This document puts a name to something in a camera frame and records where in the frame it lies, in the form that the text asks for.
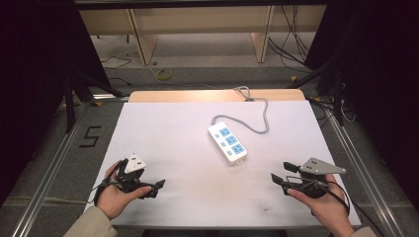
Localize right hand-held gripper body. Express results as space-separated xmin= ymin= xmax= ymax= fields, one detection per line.
xmin=285 ymin=157 xmax=348 ymax=199

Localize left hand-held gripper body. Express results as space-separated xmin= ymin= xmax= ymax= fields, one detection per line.
xmin=114 ymin=152 xmax=156 ymax=196

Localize person's left hand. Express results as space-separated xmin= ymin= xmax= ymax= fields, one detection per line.
xmin=95 ymin=160 xmax=153 ymax=221

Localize person's right hand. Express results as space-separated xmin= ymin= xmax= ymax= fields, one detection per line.
xmin=287 ymin=174 xmax=356 ymax=237

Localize white power strip blue sockets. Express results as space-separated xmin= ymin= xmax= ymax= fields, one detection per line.
xmin=207 ymin=121 xmax=248 ymax=167

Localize black metal stand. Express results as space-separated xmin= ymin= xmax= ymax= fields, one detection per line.
xmin=289 ymin=57 xmax=346 ymax=127
xmin=62 ymin=69 xmax=124 ymax=134

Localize black curtain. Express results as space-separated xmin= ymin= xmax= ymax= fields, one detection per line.
xmin=0 ymin=0 xmax=113 ymax=206
xmin=303 ymin=0 xmax=419 ymax=213

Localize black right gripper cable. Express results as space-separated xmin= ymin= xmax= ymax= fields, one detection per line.
xmin=310 ymin=179 xmax=387 ymax=237

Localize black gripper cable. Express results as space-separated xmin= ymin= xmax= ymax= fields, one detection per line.
xmin=310 ymin=179 xmax=387 ymax=237
xmin=86 ymin=159 xmax=128 ymax=207

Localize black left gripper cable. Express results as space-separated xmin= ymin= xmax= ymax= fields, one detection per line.
xmin=86 ymin=159 xmax=128 ymax=207

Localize aluminium floor rail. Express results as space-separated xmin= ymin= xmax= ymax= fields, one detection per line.
xmin=11 ymin=101 xmax=91 ymax=237
xmin=323 ymin=105 xmax=407 ymax=237

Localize grey power strip cable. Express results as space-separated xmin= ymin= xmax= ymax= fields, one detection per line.
xmin=210 ymin=85 xmax=270 ymax=135

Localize thin white cable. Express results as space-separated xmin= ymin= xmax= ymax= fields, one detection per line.
xmin=340 ymin=98 xmax=358 ymax=123

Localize yellow coiled cable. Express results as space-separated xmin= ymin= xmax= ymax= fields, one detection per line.
xmin=155 ymin=67 xmax=173 ymax=82

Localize thin black floor cable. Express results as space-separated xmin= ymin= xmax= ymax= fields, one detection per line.
xmin=100 ymin=53 xmax=133 ymax=87

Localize bundle of black floor cables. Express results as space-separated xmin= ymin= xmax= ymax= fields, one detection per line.
xmin=267 ymin=4 xmax=314 ymax=74

